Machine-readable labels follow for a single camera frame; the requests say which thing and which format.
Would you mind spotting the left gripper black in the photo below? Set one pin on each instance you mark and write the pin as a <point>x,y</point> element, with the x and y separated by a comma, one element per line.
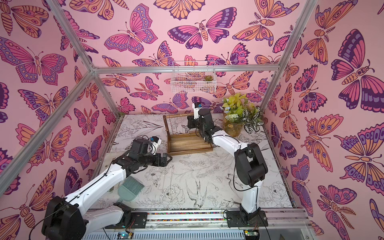
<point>164,163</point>

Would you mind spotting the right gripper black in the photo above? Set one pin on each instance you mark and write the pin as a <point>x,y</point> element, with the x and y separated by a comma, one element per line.
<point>192,122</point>

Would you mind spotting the wooden jewelry display stand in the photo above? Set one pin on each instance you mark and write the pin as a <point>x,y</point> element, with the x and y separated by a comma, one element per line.
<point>187,143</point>

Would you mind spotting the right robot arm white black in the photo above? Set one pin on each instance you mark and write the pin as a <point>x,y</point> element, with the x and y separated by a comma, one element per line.
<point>250,166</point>

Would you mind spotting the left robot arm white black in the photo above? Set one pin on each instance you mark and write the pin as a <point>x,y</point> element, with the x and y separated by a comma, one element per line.
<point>70,217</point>

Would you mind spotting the glass vase with plants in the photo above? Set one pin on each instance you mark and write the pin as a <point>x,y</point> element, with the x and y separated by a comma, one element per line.
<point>240,114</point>

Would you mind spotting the small succulent in basket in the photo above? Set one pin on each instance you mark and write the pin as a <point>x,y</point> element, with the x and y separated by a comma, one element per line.
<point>208,78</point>

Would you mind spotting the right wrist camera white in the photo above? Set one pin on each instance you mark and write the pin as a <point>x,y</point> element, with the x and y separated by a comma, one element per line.
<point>196,108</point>

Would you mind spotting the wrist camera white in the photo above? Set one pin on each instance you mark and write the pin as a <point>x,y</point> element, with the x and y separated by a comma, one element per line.
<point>155,142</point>
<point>196,108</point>

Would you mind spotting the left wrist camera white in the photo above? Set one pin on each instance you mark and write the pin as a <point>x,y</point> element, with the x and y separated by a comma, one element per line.
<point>155,142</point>

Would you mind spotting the white wire wall basket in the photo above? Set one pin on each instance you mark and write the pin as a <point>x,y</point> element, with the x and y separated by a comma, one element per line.
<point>188,77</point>

